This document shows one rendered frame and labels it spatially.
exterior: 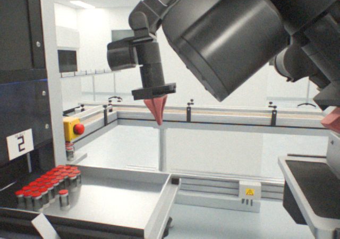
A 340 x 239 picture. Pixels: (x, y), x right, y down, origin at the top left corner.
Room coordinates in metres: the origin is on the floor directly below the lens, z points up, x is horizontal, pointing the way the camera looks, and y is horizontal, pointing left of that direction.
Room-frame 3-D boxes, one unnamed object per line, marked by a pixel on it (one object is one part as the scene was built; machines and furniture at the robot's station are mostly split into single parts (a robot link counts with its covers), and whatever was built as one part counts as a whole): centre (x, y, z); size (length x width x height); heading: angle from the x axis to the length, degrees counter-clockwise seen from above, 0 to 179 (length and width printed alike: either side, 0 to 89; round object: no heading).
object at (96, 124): (1.22, 0.45, 0.92); 0.69 x 0.16 x 0.16; 168
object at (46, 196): (0.64, 0.30, 0.90); 0.18 x 0.02 x 0.05; 168
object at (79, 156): (0.93, 0.40, 0.87); 0.14 x 0.13 x 0.02; 78
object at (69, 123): (0.91, 0.37, 0.99); 0.08 x 0.07 x 0.07; 78
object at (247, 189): (1.38, -0.46, 0.50); 0.12 x 0.05 x 0.09; 78
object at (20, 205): (0.65, 0.34, 0.90); 0.18 x 0.02 x 0.05; 168
